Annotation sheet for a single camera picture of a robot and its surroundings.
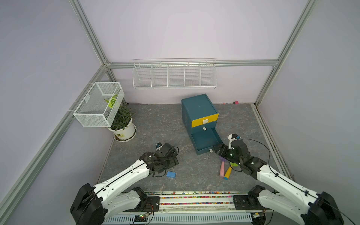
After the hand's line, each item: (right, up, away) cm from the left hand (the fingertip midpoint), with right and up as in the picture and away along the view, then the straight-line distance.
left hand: (172, 163), depth 80 cm
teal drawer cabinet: (+16, +27, +6) cm, 32 cm away
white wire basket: (-44, +33, +3) cm, 55 cm away
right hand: (+25, +9, +3) cm, 27 cm away
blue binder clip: (-1, -8, +3) cm, 8 cm away
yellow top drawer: (+20, +25, +5) cm, 32 cm away
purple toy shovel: (+29, -6, +3) cm, 30 cm away
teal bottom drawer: (+20, +10, +12) cm, 26 cm away
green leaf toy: (-36, +36, +1) cm, 51 cm away
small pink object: (+53, +40, +44) cm, 80 cm away
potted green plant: (-33, +21, +8) cm, 40 cm away
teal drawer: (+16, +19, +9) cm, 27 cm away
